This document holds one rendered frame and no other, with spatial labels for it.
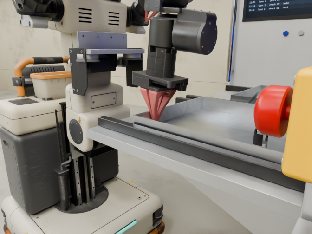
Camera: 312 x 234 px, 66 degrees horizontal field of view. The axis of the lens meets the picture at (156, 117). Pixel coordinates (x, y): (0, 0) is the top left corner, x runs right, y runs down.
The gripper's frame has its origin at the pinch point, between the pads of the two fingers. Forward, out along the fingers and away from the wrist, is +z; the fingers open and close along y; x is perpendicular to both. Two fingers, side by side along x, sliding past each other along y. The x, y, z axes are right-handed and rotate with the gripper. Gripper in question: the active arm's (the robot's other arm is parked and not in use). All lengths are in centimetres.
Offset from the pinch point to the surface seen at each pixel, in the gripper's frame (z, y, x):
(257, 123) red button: -11.9, 26.1, -19.6
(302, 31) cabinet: -22, 5, 89
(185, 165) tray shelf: 0.4, 15.3, -10.8
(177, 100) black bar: 1.9, -8.9, 20.3
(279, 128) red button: -11.9, 27.6, -19.3
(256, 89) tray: -1.0, 4.2, 47.9
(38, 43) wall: 40, -543, 219
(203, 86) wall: 64, -160, 308
